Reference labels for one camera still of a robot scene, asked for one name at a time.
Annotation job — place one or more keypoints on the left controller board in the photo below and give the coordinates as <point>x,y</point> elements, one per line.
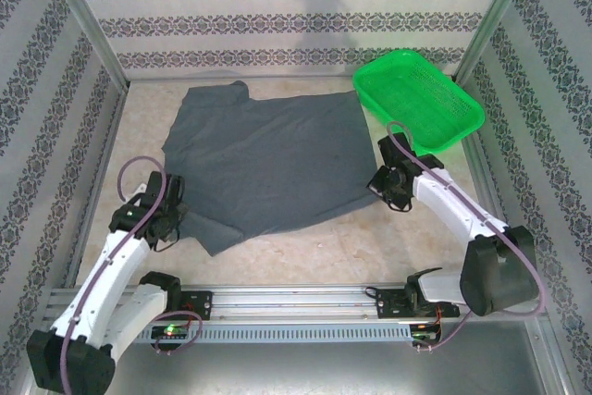
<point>168,332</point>

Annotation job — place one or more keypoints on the green plastic basket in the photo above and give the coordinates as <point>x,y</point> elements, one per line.
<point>416,94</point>

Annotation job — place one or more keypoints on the left aluminium frame post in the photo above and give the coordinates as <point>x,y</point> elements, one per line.
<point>88,25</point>

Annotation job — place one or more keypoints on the right aluminium frame post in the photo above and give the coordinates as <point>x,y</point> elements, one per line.
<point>495,16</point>

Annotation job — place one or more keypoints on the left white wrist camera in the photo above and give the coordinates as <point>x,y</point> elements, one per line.
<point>141,189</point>

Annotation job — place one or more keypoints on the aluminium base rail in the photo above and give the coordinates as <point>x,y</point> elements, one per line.
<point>296,298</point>

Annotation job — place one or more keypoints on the left black mount plate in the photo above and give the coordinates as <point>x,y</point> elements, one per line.
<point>199,304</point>

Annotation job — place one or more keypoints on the controller board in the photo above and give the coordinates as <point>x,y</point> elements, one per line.
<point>423,329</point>
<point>168,332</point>

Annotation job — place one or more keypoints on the grey t-shirt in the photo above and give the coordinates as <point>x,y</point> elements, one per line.
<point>273,159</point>

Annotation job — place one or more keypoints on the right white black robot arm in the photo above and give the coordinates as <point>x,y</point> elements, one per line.
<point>462,210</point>

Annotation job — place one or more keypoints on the black mount plate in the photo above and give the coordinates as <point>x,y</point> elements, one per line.
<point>199,304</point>
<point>390,304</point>

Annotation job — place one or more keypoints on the aluminium frame post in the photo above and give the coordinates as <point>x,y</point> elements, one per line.
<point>495,16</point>
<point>88,25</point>

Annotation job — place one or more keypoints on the right black mount plate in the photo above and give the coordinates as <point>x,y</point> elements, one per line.
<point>390,304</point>

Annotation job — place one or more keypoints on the right controller board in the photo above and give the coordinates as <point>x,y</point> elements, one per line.
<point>423,329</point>

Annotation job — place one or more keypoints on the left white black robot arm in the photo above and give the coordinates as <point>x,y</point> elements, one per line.
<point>111,270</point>

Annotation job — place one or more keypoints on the sheet metal tray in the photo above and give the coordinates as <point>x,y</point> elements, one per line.
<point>296,367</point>

